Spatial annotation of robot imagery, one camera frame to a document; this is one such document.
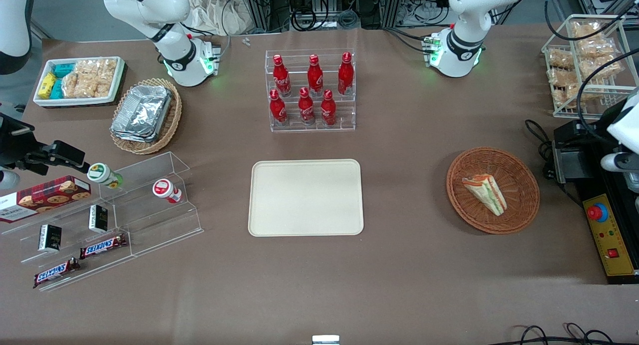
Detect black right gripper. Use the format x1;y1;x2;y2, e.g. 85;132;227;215
0;113;91;176

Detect triangle sandwich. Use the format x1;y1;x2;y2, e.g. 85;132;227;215
462;174;508;217

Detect white rectangular snack tray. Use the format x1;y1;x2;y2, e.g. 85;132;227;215
33;56;126;108

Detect light wicker basket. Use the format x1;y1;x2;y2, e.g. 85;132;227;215
109;78;183;155

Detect beige plastic tray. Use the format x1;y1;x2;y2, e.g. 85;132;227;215
248;159;364;237

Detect brown wicker basket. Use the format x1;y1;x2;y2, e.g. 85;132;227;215
446;146;541;235

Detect red tartan cookie box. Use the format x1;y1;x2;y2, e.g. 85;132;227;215
0;175;92;224

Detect green lid yogurt bottle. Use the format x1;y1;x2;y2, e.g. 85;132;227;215
87;163;124;189

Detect small black box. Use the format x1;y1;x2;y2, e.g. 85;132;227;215
88;204;109;234
38;224;63;252

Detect yellow snack packet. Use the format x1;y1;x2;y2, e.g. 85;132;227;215
38;72;57;100

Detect clear rice cracker bag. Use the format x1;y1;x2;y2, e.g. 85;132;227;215
61;70;80;99
75;59;118;99

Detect brown snickers bar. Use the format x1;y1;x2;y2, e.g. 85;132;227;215
32;257;81;290
79;233;128;260

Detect clear acrylic stepped shelf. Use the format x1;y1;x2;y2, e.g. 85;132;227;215
0;152;205;292

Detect red lid yogurt bottle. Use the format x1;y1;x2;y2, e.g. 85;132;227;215
152;178;183;204

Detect beige cloth bag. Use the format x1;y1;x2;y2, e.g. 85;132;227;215
186;0;256;36

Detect red cola bottle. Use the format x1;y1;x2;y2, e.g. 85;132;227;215
320;89;337;127
337;52;354;96
298;87;317;126
307;54;324;97
272;54;292;97
269;89;289;126

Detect clear acrylic bottle rack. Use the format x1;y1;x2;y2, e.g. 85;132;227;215
265;49;356;133

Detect clear puffed snack bag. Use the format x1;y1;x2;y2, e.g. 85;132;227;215
578;43;626;82
553;84;586;110
571;19;619;56
548;49;576;70
548;68;584;87

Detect black machine with grey plate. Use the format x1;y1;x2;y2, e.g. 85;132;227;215
551;119;611;185

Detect red emergency stop button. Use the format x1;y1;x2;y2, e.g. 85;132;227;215
587;202;609;224

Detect yellow panel control box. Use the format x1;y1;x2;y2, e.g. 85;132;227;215
573;179;639;285

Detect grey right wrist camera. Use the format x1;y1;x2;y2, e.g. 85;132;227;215
0;170;21;191

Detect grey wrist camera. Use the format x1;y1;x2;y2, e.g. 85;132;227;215
0;170;21;191
601;153;639;174

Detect aluminium frame post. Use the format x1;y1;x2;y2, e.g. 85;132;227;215
244;0;273;32
380;0;406;29

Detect black cable bundle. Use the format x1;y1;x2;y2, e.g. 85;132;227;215
289;0;361;32
403;0;454;25

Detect black arm base cables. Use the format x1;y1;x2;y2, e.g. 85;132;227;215
383;26;436;55

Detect black table cable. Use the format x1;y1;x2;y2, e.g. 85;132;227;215
524;119;559;182

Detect white wire rack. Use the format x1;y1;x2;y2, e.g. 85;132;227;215
541;14;639;119

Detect black floor cables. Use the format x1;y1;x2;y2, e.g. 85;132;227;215
492;323;639;345

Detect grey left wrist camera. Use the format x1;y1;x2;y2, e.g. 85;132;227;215
601;153;639;174

